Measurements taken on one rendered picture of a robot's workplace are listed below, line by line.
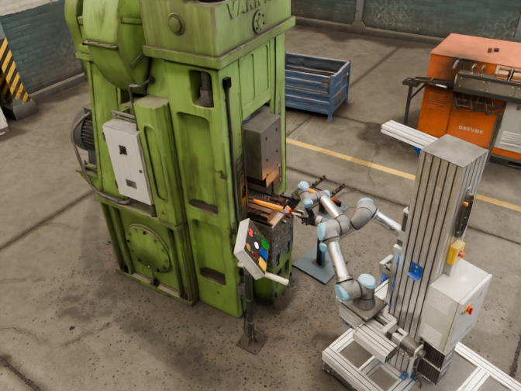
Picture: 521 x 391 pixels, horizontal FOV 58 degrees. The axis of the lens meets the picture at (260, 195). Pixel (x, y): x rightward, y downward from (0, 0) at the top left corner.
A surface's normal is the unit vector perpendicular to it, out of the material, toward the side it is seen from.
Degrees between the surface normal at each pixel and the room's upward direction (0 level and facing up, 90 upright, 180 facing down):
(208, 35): 90
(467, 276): 0
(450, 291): 0
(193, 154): 89
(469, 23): 91
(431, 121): 91
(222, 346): 0
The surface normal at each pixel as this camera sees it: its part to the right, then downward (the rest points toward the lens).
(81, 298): -0.04, -0.81
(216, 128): -0.50, 0.50
